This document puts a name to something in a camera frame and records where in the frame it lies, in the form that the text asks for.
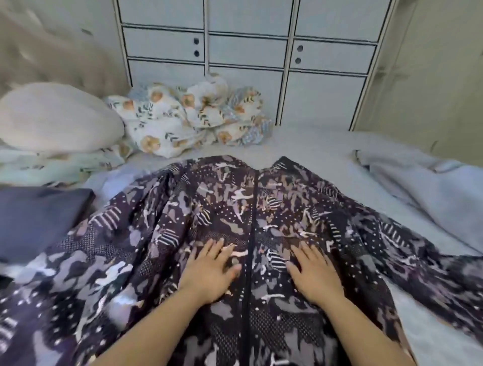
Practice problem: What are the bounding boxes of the floral pillow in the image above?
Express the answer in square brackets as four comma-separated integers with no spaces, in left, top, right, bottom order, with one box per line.
[0,142,134,190]

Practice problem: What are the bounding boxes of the bed with grey patterned sheet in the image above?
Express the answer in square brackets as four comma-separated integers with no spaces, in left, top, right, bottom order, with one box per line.
[75,124,483,366]

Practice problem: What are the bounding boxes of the white wardrobe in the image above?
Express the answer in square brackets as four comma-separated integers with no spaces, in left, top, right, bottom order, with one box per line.
[112,0,398,131]

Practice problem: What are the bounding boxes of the floral quilt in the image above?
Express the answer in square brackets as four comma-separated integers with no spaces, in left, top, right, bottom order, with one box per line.
[103,73,274,160]

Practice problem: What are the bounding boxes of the white door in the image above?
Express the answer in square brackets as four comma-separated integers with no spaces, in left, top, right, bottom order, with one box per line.
[353,0,483,168]

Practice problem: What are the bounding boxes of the pink plush pillow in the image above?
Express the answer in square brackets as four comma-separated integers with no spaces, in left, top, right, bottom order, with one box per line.
[0,80,127,156]

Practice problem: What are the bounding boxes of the person's left hand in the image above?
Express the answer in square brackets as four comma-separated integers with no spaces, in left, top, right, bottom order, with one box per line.
[177,237,244,306]

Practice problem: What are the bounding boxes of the grey printed t-shirt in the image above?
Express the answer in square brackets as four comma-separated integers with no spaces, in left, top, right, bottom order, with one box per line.
[0,186,98,266]

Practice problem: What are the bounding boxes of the person's left forearm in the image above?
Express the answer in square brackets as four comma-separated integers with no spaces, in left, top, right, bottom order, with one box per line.
[91,290,205,366]

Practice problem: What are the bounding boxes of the beige tufted headboard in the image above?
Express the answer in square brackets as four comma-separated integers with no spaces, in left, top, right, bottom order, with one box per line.
[0,0,131,99]

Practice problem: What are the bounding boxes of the person's right hand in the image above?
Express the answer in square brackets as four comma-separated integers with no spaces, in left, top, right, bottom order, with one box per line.
[285,240,347,310]

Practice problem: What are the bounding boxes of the dark purple patterned garment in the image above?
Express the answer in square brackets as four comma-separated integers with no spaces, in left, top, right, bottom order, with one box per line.
[0,154,483,366]

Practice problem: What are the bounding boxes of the person's right forearm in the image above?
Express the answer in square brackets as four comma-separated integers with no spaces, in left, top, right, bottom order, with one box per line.
[320,298,416,366]

